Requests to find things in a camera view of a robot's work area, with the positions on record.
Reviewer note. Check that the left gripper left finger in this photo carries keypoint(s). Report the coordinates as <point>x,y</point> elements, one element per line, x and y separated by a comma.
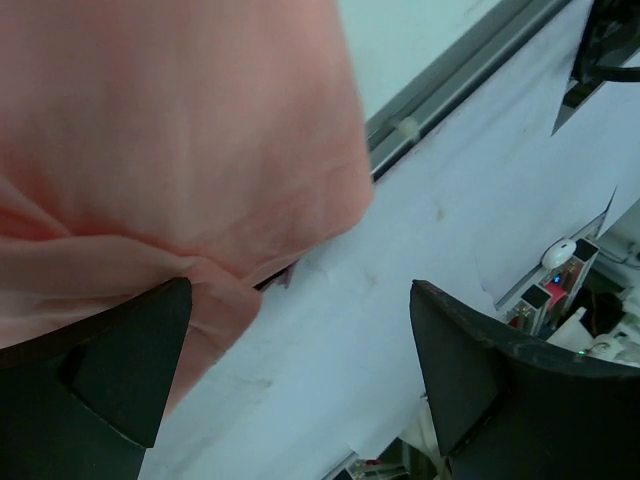
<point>86,401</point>

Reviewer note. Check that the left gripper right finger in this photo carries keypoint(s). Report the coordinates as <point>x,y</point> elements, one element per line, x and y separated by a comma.
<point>507,405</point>

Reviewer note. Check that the pink t-shirt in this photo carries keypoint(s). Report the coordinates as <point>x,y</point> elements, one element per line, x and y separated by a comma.
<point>145,140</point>

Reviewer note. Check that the aluminium table edge rail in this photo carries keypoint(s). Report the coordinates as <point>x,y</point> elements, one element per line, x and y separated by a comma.
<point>450,79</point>

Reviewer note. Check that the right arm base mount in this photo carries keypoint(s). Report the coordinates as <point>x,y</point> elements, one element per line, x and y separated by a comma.
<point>609,41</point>

